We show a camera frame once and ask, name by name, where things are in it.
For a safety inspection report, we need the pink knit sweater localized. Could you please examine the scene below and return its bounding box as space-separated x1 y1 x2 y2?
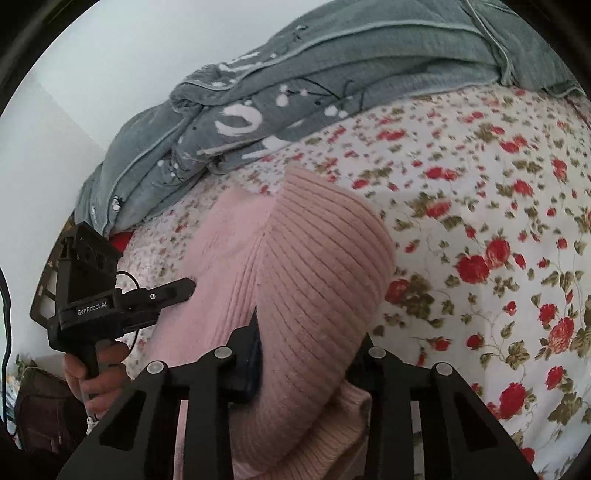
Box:
143 167 394 479

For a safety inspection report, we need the left hand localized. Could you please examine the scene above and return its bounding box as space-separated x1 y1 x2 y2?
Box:
62 339 133 421

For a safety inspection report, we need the red pillow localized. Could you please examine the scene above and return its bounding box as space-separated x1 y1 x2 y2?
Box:
109 231 133 253

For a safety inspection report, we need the grey floral quilt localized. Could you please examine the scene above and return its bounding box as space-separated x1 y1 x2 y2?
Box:
73 1 580 236

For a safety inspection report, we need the black cable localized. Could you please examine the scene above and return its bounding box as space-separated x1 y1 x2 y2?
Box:
0 267 20 439

